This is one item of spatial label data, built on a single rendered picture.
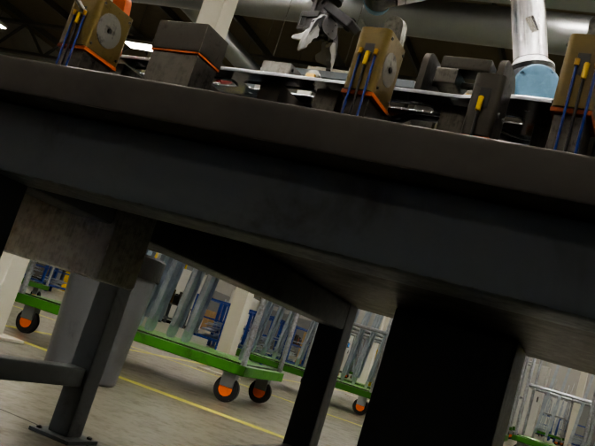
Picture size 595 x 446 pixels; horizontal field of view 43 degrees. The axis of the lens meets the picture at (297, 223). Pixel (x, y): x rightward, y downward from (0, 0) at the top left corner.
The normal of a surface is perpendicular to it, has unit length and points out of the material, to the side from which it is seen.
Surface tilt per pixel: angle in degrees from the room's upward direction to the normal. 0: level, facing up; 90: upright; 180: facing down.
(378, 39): 90
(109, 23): 90
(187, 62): 90
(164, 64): 90
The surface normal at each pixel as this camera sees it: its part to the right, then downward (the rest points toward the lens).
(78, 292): -0.45, -0.23
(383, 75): 0.86, 0.19
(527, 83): -0.11, -0.07
